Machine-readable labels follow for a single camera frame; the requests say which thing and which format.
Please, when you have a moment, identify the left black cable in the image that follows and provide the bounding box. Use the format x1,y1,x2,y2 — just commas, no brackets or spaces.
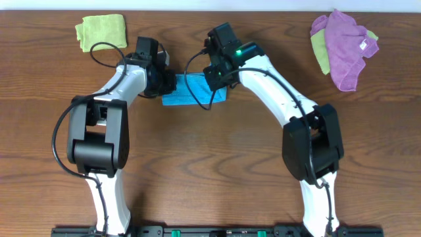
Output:
51,41,170,237

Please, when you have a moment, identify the folded light green cloth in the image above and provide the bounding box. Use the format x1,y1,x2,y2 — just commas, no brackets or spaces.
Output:
75,14,127,53

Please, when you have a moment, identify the black cable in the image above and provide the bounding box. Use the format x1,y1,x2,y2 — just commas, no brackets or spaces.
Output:
51,41,170,237
183,48,333,237

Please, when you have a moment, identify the right black cable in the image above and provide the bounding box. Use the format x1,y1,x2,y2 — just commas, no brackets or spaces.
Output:
183,48,333,237

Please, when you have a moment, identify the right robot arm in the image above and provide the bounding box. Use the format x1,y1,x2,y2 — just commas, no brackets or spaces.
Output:
204,36,344,236

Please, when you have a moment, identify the light green cloth under pile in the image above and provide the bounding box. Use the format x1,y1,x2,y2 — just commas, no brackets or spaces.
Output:
310,30,379,76

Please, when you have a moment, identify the purple microfiber cloth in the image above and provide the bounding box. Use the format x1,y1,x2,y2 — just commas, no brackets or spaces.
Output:
310,10,379,92

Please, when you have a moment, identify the blue microfiber cloth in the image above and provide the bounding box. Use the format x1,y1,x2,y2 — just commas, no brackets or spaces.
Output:
162,72,227,106

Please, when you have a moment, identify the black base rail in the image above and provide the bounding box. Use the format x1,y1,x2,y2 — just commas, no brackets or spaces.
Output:
51,224,385,237

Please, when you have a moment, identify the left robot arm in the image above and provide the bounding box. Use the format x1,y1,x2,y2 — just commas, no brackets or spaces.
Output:
66,49,175,236

